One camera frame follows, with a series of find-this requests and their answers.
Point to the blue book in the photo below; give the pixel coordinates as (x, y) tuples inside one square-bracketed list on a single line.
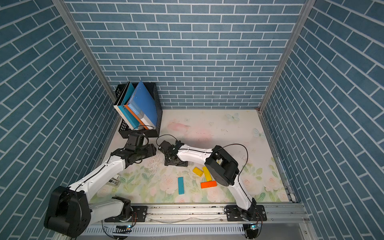
[(144, 105)]

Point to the teal book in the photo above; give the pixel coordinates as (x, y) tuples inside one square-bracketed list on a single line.
[(127, 97)]

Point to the orange block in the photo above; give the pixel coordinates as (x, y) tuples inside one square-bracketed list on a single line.
[(209, 184)]

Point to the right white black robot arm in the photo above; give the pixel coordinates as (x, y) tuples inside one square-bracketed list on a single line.
[(225, 171)]

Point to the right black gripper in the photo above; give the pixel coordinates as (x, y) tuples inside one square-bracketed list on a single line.
[(168, 161)]

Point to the white ribbed cable duct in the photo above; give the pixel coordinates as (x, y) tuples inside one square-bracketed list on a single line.
[(165, 230)]

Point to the white black book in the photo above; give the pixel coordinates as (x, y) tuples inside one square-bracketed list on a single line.
[(120, 93)]

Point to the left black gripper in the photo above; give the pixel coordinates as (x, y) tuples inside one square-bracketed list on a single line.
[(151, 150)]

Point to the small yellow block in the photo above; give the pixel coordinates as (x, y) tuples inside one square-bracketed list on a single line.
[(198, 172)]

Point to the white label tag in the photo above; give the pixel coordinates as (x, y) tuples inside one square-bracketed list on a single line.
[(115, 182)]

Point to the yellow long block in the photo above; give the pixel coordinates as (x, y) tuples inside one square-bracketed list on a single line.
[(207, 174)]

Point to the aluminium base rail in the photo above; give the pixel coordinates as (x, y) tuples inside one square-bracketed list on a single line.
[(280, 213)]

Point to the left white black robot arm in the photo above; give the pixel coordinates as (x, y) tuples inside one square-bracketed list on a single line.
[(70, 211)]

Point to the teal long block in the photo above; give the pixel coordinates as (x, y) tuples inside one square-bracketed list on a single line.
[(181, 188)]

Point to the black mesh book basket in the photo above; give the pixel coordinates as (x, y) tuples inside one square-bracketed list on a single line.
[(151, 133)]

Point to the orange spine book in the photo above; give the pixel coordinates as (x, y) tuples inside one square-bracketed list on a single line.
[(136, 116)]

